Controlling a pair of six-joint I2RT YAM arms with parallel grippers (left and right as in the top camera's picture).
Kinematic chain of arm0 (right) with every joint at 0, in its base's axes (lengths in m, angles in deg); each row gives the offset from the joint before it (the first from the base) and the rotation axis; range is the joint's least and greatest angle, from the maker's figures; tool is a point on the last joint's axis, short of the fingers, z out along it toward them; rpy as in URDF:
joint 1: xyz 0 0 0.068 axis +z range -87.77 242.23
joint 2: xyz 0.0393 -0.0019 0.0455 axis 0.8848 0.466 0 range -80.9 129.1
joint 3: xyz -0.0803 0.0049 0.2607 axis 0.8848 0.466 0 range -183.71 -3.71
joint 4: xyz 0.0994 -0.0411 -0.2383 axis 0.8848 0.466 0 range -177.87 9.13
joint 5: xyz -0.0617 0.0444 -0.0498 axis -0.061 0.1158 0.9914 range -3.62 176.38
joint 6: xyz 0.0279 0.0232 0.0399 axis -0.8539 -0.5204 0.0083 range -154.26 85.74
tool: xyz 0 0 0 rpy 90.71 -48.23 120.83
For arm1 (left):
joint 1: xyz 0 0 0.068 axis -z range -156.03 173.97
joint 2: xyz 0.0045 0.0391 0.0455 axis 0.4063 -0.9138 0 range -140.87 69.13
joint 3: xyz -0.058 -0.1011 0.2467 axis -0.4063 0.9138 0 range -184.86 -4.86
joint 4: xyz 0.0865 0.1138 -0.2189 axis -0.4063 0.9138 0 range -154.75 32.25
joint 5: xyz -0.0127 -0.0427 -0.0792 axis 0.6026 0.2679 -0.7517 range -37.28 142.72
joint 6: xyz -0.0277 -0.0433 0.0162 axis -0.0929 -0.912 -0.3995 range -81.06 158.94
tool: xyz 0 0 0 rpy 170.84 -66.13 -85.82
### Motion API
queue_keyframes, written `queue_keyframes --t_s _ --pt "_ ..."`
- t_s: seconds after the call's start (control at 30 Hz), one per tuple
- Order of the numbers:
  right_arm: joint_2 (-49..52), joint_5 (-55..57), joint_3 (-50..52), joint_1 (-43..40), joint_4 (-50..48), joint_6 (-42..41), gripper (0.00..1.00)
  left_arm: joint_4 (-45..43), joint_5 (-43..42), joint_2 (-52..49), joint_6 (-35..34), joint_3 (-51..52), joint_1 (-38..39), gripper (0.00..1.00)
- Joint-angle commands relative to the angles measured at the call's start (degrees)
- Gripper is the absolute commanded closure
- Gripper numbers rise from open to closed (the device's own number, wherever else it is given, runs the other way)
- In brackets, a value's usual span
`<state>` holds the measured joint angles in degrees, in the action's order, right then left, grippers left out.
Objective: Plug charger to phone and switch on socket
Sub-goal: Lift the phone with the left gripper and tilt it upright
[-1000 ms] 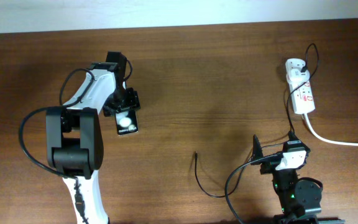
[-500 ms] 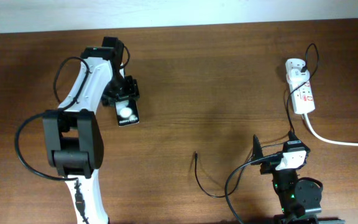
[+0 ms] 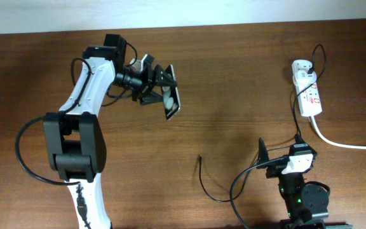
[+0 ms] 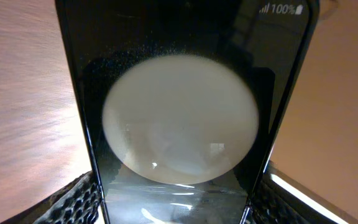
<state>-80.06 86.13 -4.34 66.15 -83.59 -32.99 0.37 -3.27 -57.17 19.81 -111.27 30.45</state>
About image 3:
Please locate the black smartphone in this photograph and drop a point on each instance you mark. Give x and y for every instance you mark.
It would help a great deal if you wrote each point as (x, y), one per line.
(171, 101)

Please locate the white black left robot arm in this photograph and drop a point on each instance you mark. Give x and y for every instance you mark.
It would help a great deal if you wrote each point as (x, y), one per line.
(75, 142)

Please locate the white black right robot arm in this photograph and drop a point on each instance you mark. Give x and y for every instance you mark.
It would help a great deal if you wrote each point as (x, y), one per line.
(306, 202)

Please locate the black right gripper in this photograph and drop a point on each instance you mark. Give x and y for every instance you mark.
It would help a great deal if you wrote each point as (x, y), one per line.
(274, 169)

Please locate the white power strip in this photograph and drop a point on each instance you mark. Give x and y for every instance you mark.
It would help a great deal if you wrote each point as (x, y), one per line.
(308, 96)

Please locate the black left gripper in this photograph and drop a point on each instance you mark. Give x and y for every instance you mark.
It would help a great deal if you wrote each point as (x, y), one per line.
(148, 80)

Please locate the white charger plug adapter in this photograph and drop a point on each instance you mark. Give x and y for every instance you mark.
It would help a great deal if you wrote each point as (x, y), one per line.
(302, 77)

